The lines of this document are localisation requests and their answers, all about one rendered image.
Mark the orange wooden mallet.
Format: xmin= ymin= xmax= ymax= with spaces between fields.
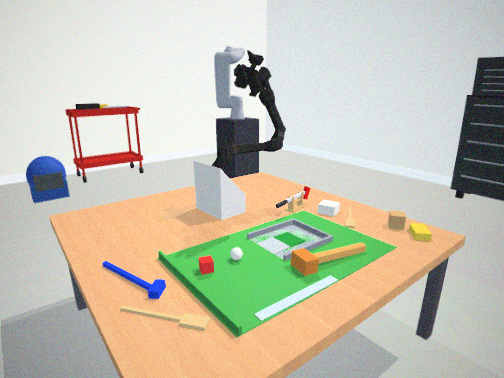
xmin=291 ymin=243 xmax=366 ymax=275

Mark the green flat mat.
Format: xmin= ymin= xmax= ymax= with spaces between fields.
xmin=157 ymin=210 xmax=397 ymax=338

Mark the tan cube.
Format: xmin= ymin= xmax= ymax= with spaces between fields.
xmin=387 ymin=211 xmax=406 ymax=230

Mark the yellow rectangular block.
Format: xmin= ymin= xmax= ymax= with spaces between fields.
xmin=409 ymin=222 xmax=432 ymax=241

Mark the white golf ball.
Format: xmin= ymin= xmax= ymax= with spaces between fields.
xmin=230 ymin=248 xmax=243 ymax=260

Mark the blue toy putter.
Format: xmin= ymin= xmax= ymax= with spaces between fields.
xmin=102 ymin=261 xmax=166 ymax=299

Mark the red cube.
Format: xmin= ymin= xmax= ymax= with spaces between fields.
xmin=198 ymin=256 xmax=214 ymax=275

